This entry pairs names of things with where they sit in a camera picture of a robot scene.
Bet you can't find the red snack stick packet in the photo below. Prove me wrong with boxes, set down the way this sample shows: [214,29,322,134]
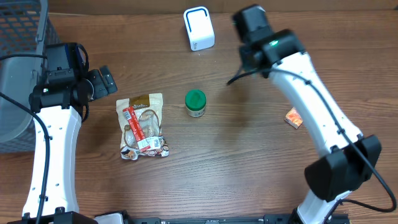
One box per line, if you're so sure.
[123,107,150,152]

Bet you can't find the beige nut snack pouch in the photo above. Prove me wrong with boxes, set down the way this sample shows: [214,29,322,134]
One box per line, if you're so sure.
[116,93,169,161]

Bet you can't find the green lid jar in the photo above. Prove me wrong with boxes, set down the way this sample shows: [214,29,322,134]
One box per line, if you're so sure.
[185,90,206,118]

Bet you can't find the orange small carton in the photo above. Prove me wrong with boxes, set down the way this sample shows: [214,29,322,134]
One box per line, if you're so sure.
[284,108,303,129]

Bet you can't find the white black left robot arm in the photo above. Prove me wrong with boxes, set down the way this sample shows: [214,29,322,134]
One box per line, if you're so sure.
[1,43,118,223]

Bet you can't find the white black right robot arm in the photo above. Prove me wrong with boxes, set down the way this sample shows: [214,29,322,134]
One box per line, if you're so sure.
[233,5,381,223]

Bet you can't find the white barcode scanner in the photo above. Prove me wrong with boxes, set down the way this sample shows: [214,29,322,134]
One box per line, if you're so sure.
[183,6,215,51]

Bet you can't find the grey plastic mesh basket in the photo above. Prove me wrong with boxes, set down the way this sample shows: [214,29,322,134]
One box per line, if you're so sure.
[1,0,60,154]

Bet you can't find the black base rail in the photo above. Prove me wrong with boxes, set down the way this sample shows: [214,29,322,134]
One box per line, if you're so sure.
[93,211,351,224]

